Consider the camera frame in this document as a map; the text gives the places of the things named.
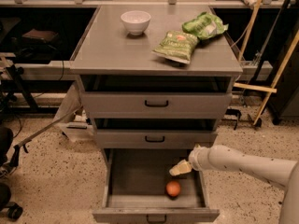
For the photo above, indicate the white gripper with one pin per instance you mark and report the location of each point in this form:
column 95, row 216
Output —
column 197, row 160

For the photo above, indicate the orange fruit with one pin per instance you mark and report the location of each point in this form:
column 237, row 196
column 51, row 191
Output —
column 173, row 188

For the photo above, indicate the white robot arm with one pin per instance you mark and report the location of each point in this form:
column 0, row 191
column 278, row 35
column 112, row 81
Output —
column 283, row 174

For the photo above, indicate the grey bottom drawer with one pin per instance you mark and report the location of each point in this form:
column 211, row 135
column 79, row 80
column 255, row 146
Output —
column 135, row 192

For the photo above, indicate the grey drawer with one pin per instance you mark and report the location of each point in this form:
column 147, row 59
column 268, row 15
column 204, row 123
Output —
column 117, row 96
column 135, row 192
column 154, row 133

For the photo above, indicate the grey middle drawer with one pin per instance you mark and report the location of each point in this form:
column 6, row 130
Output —
column 154, row 133

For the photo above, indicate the grey drawer cabinet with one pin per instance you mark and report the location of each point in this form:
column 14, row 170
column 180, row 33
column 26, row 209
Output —
column 108, row 49

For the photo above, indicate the grey top drawer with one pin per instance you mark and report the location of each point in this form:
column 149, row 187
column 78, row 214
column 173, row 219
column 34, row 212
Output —
column 117, row 96

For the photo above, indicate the green chip bag front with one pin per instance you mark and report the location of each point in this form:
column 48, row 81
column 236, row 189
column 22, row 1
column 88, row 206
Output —
column 177, row 46

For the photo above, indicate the green chip bag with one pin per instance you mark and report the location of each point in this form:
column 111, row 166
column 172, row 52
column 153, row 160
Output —
column 205, row 26
column 177, row 46

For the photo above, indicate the grey metal pole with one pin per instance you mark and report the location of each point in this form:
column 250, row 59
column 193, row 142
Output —
column 34, row 135

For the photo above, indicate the green chip bag rear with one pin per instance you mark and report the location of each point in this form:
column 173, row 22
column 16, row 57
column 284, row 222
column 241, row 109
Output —
column 205, row 26

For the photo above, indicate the white ceramic bowl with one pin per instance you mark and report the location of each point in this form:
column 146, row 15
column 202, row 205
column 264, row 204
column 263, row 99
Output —
column 135, row 22

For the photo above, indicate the black office chair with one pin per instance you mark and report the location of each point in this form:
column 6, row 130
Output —
column 14, row 211

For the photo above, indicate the dark box on shelf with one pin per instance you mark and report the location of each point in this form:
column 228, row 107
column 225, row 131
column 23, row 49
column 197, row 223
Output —
column 42, row 37

